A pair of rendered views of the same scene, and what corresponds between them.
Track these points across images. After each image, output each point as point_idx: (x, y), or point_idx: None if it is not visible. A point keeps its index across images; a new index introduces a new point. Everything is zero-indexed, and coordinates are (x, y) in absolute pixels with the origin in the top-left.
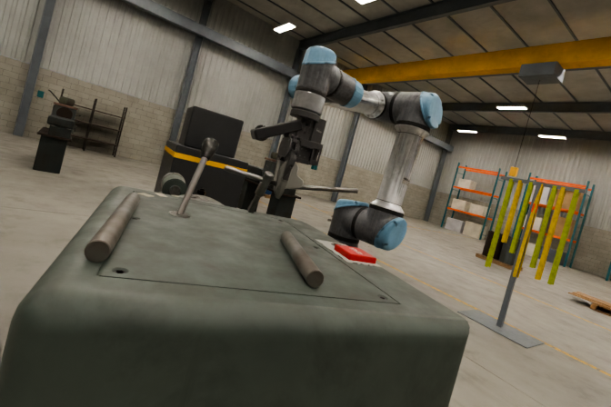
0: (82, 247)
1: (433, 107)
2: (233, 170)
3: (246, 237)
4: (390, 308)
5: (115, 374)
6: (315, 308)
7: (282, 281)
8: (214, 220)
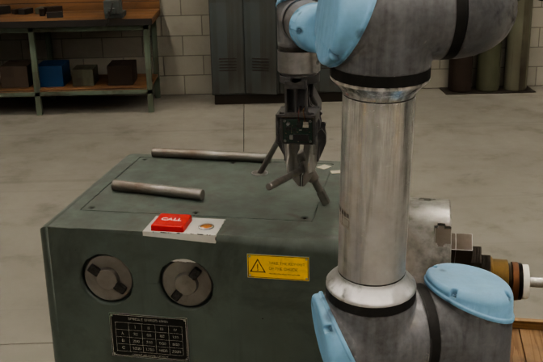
0: None
1: (320, 9)
2: None
3: (209, 187)
4: (78, 204)
5: None
6: (94, 185)
7: None
8: (256, 183)
